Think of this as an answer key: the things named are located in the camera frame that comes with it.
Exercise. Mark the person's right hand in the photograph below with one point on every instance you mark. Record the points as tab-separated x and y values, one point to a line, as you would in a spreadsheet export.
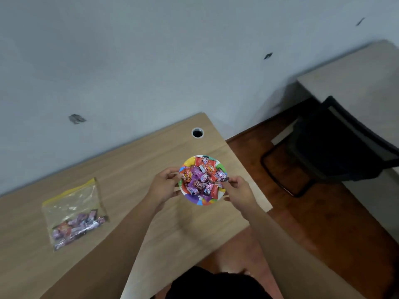
241	193

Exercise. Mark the person's left hand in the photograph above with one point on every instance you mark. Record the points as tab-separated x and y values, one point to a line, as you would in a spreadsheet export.
162	187

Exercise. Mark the person's left fingers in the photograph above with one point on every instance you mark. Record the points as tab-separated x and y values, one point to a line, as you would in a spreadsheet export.
174	174

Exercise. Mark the person's right fingers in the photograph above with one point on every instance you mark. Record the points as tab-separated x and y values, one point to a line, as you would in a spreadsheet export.
231	181

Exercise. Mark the purple candy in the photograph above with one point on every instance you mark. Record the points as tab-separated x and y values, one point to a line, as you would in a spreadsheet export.
220	175

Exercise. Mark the colourful paper plate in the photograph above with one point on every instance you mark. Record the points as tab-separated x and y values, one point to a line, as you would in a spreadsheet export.
195	199

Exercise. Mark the person's right forearm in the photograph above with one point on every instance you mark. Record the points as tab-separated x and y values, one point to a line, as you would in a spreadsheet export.
290	261

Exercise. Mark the person's left forearm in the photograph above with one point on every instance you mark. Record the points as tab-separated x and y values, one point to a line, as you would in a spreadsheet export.
106	255

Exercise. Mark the pile of wrapped candies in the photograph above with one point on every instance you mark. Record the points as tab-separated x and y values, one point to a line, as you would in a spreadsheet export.
201	179

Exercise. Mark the black office chair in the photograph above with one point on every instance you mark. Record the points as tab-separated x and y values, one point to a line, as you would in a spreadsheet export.
330	149

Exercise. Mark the person's black shorts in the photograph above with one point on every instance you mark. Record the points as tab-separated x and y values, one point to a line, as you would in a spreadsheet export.
215	284

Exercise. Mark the clear zip bag yellow strip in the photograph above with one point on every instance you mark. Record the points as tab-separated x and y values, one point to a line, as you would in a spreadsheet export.
70	200

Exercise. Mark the heap of bagged candies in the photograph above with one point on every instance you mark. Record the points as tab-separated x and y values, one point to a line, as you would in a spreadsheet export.
76	227

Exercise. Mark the beige side desk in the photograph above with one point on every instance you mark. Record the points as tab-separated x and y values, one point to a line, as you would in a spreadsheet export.
358	71

